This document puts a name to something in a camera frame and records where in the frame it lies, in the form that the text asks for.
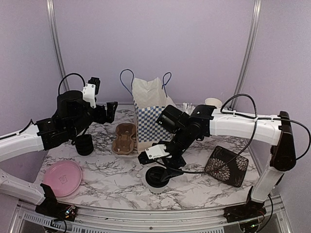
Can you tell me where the white wrapped straws bundle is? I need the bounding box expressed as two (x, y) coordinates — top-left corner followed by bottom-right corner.
(183, 102), (195, 115)

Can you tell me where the aluminium frame post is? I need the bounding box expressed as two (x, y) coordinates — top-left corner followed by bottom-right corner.
(46, 0), (66, 80)
(233, 0), (262, 95)

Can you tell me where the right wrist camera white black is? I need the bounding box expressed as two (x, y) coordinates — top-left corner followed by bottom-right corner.
(138, 144), (170, 165)

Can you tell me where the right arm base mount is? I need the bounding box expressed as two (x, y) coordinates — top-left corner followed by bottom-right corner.
(224, 187), (267, 223)

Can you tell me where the black plastic cup lid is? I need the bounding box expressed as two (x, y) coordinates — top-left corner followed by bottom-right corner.
(145, 166), (169, 188)

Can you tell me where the brown cardboard cup carrier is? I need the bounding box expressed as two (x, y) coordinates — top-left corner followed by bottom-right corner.
(112, 123), (136, 155)

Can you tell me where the blue checkered paper bag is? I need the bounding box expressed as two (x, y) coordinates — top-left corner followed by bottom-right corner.
(120, 69), (176, 153)

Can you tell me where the stack of white paper cups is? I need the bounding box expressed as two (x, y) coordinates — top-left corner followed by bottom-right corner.
(205, 98), (223, 108)

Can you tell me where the pink plastic plate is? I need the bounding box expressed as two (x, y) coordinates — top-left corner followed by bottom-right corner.
(42, 160), (82, 198)

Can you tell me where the aluminium front rail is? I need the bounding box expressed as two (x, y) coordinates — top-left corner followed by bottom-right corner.
(4, 196), (294, 233)

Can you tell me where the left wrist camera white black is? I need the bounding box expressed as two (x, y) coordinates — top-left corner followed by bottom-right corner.
(82, 77), (101, 108)

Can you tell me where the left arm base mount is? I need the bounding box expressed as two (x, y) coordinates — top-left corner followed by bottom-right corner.
(35, 183), (77, 222)

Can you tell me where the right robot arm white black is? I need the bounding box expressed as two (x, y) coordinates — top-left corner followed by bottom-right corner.
(148, 104), (296, 217)

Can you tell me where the black floral square dish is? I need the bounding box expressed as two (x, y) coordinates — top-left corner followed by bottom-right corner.
(204, 146), (249, 187)

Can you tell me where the stack of black cup lids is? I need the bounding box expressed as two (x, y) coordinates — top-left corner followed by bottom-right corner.
(74, 134), (94, 156)

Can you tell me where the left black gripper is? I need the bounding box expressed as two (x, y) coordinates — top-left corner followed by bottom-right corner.
(69, 101), (118, 137)

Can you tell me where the right aluminium frame post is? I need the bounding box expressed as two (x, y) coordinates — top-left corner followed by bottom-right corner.
(233, 0), (262, 95)

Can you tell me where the white paper cup GOOD print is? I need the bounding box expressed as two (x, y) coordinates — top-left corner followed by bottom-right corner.
(147, 184), (167, 195)

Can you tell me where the left aluminium frame post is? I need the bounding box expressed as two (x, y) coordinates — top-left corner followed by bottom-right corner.
(46, 0), (66, 80)

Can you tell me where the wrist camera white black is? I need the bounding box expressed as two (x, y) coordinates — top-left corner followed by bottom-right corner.
(82, 77), (101, 108)
(138, 144), (170, 165)

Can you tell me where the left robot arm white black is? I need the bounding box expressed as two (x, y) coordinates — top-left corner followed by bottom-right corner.
(0, 90), (118, 216)

